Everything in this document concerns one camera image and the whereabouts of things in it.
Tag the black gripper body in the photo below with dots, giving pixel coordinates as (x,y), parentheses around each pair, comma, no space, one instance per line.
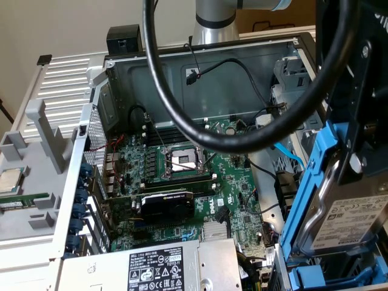
(373,54)

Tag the hard disk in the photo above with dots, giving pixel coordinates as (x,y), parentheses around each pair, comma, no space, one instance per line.
(351,221)

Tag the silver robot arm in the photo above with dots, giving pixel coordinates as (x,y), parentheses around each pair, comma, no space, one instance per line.
(215,30)

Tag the blue plastic disk carrier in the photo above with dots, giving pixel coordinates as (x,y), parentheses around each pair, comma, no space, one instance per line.
(306,274)

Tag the silver drive cage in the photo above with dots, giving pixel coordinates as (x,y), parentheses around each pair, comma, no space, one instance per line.
(291,78)

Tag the brown cardboard box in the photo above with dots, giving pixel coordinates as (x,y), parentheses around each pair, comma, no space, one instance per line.
(272,18)

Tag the green motherboard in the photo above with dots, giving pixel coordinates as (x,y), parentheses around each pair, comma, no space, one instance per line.
(239,179)

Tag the open PC case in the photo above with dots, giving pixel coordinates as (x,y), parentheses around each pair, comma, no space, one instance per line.
(227,97)

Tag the blue drive caddies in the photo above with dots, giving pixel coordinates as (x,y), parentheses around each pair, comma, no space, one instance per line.
(339,266)

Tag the black RAM slot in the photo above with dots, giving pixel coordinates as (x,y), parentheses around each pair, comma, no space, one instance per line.
(182,179)
(160,141)
(160,137)
(204,192)
(160,130)
(160,133)
(200,184)
(203,188)

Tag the silver chipset heat sink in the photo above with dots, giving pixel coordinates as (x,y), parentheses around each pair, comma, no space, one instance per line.
(213,232)

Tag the metal locking lever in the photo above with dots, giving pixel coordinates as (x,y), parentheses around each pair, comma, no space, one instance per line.
(157,135)
(185,166)

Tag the CPU socket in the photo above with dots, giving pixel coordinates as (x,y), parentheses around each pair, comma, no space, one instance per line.
(179,163)

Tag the black graphics card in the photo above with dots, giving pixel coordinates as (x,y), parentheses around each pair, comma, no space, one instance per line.
(169,209)

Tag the blue expansion slot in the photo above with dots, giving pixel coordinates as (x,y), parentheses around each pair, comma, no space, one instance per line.
(140,224)

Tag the black box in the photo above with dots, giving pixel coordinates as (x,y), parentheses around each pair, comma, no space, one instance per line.
(124,39)

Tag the silver power supply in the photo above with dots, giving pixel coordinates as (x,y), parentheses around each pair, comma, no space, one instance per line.
(121,266)

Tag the dark blue slot latch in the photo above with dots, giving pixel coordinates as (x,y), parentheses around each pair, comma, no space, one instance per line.
(76,226)
(73,243)
(80,196)
(78,211)
(86,168)
(82,182)

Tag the grey parts rack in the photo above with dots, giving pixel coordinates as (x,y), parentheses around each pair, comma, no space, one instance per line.
(36,188)

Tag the green RAM stick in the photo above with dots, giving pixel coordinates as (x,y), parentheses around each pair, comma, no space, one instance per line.
(18,201)

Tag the silver CPU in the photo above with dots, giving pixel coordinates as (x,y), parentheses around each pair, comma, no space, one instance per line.
(10,180)

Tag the small black bracket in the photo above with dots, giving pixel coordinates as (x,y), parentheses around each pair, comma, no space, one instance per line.
(45,59)

